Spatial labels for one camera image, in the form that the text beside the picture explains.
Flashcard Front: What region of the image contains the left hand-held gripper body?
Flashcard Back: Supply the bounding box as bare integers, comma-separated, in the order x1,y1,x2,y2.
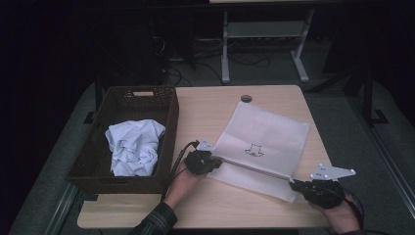
183,137,220,176

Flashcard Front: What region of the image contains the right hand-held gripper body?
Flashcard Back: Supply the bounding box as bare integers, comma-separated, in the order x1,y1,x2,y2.
299,163,357,211

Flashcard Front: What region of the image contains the white mesh laundry bag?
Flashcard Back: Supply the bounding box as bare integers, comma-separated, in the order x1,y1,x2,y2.
207,100,311,205

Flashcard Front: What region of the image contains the white shirt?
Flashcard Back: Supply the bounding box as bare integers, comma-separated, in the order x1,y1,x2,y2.
105,118,166,178

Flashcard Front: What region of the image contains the brown woven basket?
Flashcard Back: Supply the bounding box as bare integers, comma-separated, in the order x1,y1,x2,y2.
64,85,180,196

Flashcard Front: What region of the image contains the person's left hand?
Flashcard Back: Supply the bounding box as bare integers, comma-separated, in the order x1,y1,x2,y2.
162,161,208,211

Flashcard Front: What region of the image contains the person's right hand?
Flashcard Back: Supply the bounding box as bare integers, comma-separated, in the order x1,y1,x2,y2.
307,192,362,235

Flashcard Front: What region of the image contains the black metal stand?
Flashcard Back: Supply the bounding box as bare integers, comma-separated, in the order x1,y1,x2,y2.
306,63,390,127
83,79,106,125

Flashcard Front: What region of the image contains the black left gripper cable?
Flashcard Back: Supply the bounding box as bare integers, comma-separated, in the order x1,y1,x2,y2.
161,139,201,201

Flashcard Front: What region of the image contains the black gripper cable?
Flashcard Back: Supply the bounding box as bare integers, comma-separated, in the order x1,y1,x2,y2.
161,139,201,201
342,187,365,230

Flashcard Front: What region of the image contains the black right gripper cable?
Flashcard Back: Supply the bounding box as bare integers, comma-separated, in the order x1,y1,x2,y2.
342,187,365,230

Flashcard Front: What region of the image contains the metal floor rail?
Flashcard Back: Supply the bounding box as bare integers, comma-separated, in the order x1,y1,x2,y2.
347,97,415,220
44,183,80,235

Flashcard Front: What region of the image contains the tangle of black floor cables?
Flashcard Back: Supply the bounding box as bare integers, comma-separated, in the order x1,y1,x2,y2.
150,33,272,86

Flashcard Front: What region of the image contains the white metal frame desk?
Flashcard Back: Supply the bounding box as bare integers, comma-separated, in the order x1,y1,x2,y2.
208,0,316,84

